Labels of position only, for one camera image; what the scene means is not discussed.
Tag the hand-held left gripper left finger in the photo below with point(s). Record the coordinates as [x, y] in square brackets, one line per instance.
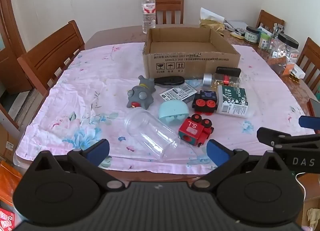
[98, 151]

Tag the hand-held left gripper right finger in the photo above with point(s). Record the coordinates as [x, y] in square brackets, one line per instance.
[217, 152]

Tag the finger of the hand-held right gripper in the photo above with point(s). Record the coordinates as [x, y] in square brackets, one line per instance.
[309, 122]
[271, 135]

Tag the black toy train red wheels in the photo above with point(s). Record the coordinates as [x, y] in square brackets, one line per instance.
[205, 102]

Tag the white bottle green label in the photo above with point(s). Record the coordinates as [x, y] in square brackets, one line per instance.
[232, 100]

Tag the clear plastic jar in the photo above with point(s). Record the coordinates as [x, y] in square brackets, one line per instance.
[152, 133]

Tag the teal dome toy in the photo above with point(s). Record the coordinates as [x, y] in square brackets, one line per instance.
[172, 109]

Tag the gold capsule bottle silver cap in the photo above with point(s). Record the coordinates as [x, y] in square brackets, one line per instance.
[225, 82]

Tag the grey cat toy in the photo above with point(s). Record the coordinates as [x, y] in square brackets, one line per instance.
[140, 93]

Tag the cardboard box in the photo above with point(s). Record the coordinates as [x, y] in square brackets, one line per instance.
[190, 58]

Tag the pink floral tablecloth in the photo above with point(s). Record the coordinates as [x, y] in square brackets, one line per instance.
[87, 100]

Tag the orange and white box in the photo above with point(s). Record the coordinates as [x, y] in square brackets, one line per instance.
[297, 70]

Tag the wooden chair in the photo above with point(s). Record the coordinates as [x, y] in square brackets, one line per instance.
[168, 8]
[310, 55]
[50, 53]
[268, 20]

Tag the white labelled packet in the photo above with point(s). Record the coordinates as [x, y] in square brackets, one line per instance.
[178, 92]

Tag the large clear jar black lid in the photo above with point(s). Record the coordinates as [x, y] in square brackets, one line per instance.
[285, 53]

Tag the black rectangular case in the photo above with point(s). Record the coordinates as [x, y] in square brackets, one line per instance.
[228, 71]

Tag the black oval brush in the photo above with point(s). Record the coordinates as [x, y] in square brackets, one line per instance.
[170, 81]

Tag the brown cardboard carton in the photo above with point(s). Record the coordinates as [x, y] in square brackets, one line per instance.
[7, 143]

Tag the small jar green lid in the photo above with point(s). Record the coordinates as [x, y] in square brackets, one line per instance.
[264, 41]

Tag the clear cup with pens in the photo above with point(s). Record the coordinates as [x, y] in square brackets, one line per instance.
[277, 32]

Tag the glass jar dark lid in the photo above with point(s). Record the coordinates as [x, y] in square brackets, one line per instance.
[252, 35]

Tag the teal box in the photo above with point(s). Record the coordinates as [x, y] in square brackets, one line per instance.
[262, 30]

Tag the red snack packet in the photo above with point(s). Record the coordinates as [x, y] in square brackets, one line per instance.
[6, 218]

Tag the gold tissue pack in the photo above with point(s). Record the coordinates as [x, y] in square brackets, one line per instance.
[211, 20]

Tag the clear water bottle red label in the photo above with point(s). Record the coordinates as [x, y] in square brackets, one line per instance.
[148, 13]

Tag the wooden chair back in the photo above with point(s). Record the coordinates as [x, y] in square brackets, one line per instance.
[168, 8]

